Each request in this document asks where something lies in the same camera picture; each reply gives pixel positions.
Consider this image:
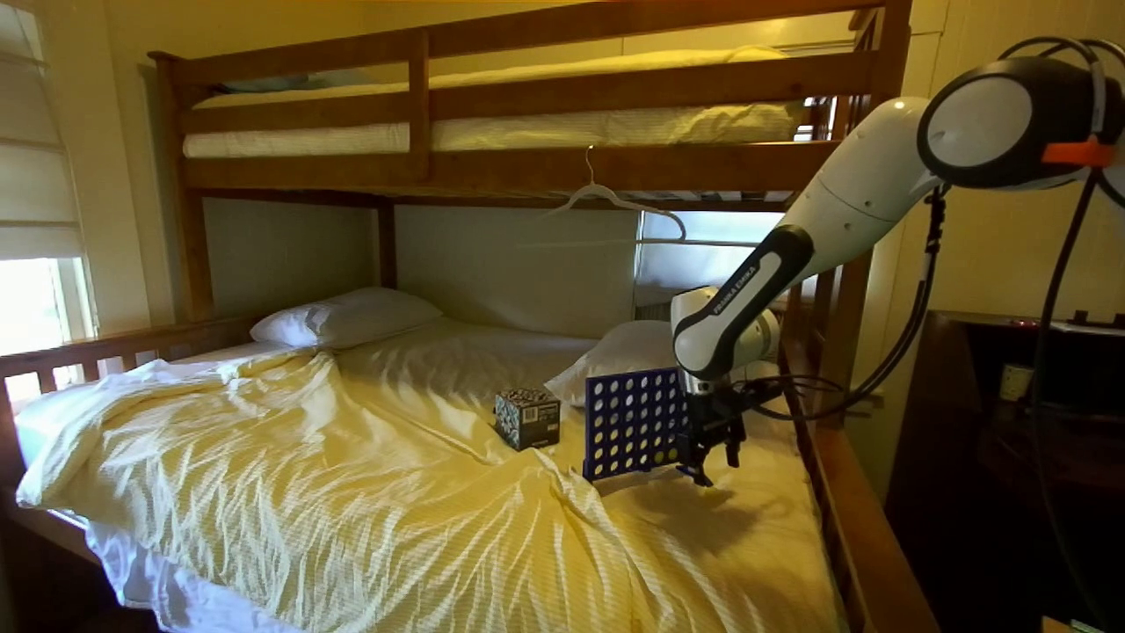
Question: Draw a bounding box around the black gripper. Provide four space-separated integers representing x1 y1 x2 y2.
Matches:
675 376 756 489

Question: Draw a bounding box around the large white pillow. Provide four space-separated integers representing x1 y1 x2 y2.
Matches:
542 316 707 409

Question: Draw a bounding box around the black white patterned box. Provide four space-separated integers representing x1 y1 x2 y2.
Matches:
490 383 563 453

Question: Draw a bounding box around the white clothes hanger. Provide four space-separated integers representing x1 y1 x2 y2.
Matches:
549 145 694 241

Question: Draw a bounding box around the dark wooden dresser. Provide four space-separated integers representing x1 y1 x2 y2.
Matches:
883 310 1125 633

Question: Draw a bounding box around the white cup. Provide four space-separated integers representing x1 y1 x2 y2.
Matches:
1000 363 1041 409

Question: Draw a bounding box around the yellow bed sheet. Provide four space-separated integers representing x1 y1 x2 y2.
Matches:
10 319 847 633

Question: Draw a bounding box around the bunk mattress with pale sheet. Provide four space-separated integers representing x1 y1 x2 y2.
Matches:
180 45 814 161

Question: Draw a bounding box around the flat white pillow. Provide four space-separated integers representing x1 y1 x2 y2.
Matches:
245 285 450 356

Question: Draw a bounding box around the white window blind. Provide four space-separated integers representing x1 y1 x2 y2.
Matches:
0 0 88 264

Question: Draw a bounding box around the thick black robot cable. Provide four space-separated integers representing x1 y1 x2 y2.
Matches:
749 185 952 430

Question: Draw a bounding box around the long black hanging cable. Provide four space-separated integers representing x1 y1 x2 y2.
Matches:
1000 31 1125 630

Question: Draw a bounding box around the wooden bunk bed frame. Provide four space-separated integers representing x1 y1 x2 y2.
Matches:
0 0 941 633

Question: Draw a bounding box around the orange cable clip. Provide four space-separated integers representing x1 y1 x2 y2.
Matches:
1039 137 1123 171

